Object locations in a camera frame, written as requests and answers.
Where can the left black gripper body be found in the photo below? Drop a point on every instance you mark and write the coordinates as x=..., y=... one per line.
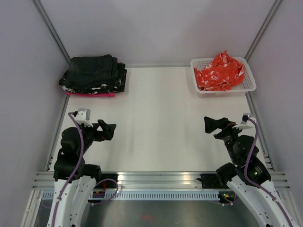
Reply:
x=91, y=134

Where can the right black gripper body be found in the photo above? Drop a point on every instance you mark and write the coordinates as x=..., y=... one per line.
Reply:
x=228, y=134

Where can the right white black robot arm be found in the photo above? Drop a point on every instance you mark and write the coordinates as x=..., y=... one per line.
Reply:
x=246, y=175

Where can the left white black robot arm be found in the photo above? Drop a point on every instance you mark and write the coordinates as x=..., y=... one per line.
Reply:
x=74, y=180

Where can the folded black white trousers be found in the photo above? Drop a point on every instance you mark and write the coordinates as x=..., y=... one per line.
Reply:
x=98, y=86

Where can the white plastic basket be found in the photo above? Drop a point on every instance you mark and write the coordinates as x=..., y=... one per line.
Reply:
x=248, y=84

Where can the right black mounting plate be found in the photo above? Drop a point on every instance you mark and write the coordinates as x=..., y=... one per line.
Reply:
x=210, y=181

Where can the black mounting plate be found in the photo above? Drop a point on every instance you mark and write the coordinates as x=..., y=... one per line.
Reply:
x=108, y=184
x=210, y=181

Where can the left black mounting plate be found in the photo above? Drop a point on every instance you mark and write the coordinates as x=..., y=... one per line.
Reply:
x=108, y=184

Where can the orange white garment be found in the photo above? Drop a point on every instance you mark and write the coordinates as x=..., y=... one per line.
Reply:
x=223, y=73

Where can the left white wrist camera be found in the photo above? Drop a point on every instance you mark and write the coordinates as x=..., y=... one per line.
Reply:
x=82, y=116

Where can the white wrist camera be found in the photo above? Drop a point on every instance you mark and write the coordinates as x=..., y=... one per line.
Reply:
x=82, y=116
x=246, y=122

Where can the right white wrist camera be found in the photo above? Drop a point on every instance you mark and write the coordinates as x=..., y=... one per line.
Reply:
x=246, y=122

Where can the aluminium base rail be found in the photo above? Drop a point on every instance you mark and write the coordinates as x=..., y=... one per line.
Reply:
x=156, y=181

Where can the slotted grey cable duct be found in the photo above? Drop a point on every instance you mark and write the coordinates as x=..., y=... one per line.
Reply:
x=157, y=196

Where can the right aluminium frame post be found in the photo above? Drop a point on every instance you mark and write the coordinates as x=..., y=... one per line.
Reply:
x=268, y=19

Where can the aluminium frame post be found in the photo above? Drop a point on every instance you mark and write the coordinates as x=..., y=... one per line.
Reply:
x=50, y=27
x=268, y=19

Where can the left aluminium frame post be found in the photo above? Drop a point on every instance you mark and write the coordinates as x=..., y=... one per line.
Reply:
x=50, y=27

